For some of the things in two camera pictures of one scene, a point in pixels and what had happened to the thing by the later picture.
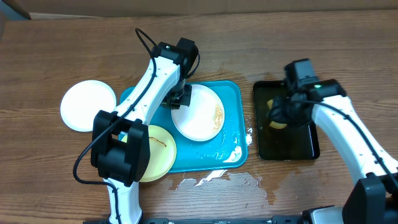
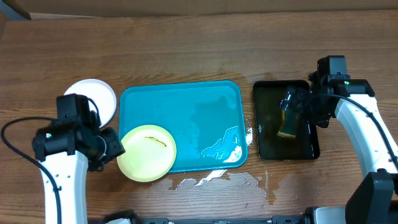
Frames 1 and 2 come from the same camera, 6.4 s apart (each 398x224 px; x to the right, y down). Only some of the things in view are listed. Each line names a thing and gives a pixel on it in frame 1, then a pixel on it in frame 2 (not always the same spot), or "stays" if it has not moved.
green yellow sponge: x=275 y=124 to x=288 y=126
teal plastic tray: x=228 y=150 stays
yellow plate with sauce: x=163 y=152 stays
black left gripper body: x=181 y=95 to x=109 y=146
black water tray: x=298 y=142 stays
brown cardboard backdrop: x=109 y=8 stays
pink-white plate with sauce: x=204 y=119 to x=101 y=93
